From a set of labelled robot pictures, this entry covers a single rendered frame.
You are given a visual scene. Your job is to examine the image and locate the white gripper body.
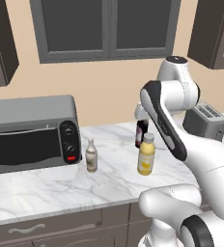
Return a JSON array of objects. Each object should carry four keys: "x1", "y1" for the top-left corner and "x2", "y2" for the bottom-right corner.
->
[{"x1": 133, "y1": 101, "x2": 150, "y2": 122}]

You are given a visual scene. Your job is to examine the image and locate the yellow juice bottle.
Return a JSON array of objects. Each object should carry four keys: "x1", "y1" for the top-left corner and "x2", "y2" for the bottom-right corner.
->
[{"x1": 136, "y1": 132, "x2": 156, "y2": 177}]

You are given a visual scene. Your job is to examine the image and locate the grey toaster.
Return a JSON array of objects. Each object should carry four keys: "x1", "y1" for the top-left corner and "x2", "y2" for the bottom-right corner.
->
[{"x1": 182, "y1": 101, "x2": 224, "y2": 143}]

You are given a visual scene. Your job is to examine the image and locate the pale glass bottle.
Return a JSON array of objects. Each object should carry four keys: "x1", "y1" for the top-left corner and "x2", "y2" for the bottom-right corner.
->
[{"x1": 85, "y1": 137, "x2": 98, "y2": 174}]

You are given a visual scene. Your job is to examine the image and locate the grey framed window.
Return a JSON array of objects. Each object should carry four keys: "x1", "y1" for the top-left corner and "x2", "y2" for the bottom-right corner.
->
[{"x1": 29, "y1": 0, "x2": 182, "y2": 65}]

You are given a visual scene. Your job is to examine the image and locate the brown drawer front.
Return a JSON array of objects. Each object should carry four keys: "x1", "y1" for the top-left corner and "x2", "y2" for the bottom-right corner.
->
[
  {"x1": 0, "y1": 207, "x2": 103, "y2": 246},
  {"x1": 129, "y1": 202, "x2": 153, "y2": 223}
]

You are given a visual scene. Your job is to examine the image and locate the grey toaster oven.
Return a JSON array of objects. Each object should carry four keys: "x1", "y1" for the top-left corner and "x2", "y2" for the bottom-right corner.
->
[{"x1": 0, "y1": 94, "x2": 83, "y2": 177}]

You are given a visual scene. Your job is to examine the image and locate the brown cupboard door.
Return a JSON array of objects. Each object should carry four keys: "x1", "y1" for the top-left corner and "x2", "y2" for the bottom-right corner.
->
[
  {"x1": 32, "y1": 235, "x2": 115, "y2": 247},
  {"x1": 126, "y1": 219, "x2": 154, "y2": 247}
]

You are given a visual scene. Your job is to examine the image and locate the silver drawer handle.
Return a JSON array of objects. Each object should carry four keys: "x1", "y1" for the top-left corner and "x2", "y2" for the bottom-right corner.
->
[{"x1": 8, "y1": 223, "x2": 46, "y2": 234}]

